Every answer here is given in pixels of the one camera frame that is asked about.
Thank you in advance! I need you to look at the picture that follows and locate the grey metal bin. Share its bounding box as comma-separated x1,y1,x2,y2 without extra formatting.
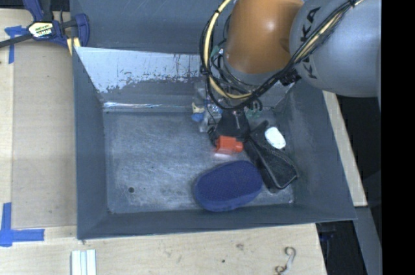
68,0,358,241

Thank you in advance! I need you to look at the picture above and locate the black flat brush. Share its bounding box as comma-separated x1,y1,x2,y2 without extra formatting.
244,120,298,193

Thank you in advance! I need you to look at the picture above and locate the black and orange tool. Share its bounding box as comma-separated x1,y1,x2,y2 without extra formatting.
212,111,251,154

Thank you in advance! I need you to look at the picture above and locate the brown cardboard board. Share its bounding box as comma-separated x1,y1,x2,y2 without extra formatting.
11,43,78,230

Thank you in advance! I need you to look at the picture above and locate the blue oval sponge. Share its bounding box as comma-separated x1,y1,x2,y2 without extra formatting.
192,160,264,213

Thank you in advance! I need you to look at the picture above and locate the white oval object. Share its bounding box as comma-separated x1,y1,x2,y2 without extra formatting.
264,126,287,150

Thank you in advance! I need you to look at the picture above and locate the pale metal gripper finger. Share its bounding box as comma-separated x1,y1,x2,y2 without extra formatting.
198,114,217,135

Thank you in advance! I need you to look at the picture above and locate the small metal hook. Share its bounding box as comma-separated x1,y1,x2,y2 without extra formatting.
274,246,298,275

